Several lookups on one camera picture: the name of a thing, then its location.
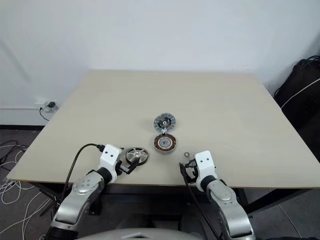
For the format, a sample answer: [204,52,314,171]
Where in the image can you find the silver rotor wheel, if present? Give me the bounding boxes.
[124,147,149,167]

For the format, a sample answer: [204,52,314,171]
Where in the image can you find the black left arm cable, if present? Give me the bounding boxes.
[63,142,106,201]

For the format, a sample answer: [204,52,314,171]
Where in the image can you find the black bag with white trim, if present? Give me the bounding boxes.
[273,55,320,141]

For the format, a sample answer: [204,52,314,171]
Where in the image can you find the black table frame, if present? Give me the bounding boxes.
[24,180,320,216]

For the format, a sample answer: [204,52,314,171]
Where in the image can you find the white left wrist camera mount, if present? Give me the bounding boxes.
[99,144,125,174]

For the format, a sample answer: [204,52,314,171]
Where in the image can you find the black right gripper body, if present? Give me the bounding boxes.
[185,158,202,183]

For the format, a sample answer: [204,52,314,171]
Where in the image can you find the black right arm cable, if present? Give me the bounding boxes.
[183,174,219,240]

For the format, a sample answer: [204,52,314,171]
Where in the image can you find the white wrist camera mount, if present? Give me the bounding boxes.
[99,144,125,174]
[194,150,217,180]

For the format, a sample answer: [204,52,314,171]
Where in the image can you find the white floor cables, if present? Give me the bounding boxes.
[0,139,62,237]

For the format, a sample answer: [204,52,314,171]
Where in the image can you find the copper wound stator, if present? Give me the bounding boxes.
[152,134,177,154]

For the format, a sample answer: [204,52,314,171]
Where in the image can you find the silver robot torso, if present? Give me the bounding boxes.
[74,227,200,240]

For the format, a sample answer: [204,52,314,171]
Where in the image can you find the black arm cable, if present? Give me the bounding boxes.
[63,142,106,201]
[183,174,219,240]

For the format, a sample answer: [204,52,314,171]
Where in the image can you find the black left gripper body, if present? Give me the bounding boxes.
[116,160,129,176]

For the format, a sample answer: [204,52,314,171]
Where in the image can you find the white wall outlet strip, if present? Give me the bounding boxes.
[34,98,60,113]

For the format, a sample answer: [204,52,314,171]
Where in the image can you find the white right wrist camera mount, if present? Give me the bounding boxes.
[194,150,217,180]

